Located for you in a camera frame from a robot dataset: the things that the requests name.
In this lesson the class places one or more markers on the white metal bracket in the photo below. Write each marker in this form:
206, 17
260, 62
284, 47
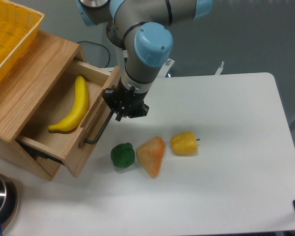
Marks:
220, 69

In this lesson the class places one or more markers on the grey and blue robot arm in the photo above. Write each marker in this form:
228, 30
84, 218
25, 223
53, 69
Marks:
143, 28

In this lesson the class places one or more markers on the green toy pepper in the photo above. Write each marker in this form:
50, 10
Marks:
123, 155

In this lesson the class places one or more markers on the wooden drawer cabinet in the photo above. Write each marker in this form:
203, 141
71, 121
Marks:
24, 88

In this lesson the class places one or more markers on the orange toy sandwich wedge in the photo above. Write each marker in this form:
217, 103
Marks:
150, 155

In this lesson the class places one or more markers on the yellow toy banana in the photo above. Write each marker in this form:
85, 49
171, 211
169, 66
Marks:
79, 109

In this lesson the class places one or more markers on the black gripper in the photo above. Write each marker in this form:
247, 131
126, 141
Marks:
125, 102

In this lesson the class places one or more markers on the yellow plastic basket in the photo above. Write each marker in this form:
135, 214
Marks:
19, 26

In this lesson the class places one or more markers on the wooden top drawer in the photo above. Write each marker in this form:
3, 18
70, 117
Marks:
69, 149

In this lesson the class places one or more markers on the steel bowl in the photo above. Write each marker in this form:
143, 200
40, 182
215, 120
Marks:
9, 201

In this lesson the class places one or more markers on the yellow toy bell pepper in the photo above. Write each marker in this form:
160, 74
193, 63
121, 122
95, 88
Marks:
184, 143

